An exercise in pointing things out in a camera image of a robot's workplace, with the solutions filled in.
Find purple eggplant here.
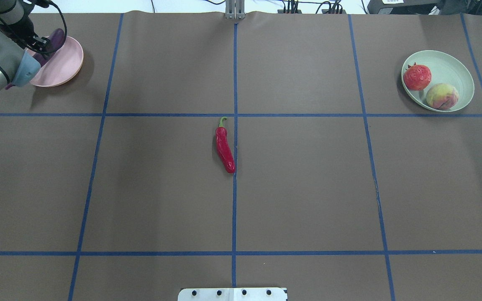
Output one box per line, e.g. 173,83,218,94
5,28,65,90

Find green plate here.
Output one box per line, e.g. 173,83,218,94
400,50,475,112

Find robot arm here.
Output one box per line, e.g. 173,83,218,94
0,0,67,92

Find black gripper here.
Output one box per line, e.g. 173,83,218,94
8,15,53,54

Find aluminium frame post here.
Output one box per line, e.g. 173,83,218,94
225,0,246,20

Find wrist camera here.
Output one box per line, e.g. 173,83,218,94
22,0,54,11

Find red pomegranate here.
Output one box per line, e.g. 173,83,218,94
402,63,432,91

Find black usb hub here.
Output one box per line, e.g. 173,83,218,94
277,0,302,15
315,0,346,15

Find red chili pepper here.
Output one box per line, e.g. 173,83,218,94
215,116,236,174

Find pink plate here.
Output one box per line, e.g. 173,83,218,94
29,36,84,87

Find yellow pink peach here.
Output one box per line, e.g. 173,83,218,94
426,83,460,111

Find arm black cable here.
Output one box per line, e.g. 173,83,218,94
0,0,68,55

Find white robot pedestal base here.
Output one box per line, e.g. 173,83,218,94
177,287,288,301

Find black power adapter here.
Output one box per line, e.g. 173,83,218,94
367,0,440,15

